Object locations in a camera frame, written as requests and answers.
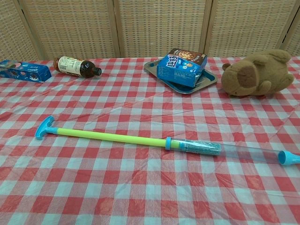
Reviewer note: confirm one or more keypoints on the yellow-green water pump toy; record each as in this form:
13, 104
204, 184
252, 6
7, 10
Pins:
105, 135

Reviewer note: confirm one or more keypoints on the blue chocolate chip cookie box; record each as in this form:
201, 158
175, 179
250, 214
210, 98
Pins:
178, 70

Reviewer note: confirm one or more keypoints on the metal tray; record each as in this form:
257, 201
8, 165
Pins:
208, 79

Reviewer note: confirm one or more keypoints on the red white checkered tablecloth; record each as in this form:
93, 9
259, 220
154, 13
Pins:
140, 187

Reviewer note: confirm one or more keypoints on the woven wooden folding screen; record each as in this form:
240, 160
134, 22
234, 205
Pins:
159, 28

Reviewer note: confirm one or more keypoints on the brown bottle with white label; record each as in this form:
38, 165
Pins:
70, 65

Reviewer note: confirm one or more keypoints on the brown plush toy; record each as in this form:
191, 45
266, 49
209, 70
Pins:
257, 75

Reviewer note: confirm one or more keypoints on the blue Oreo cookie box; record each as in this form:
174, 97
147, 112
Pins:
23, 71

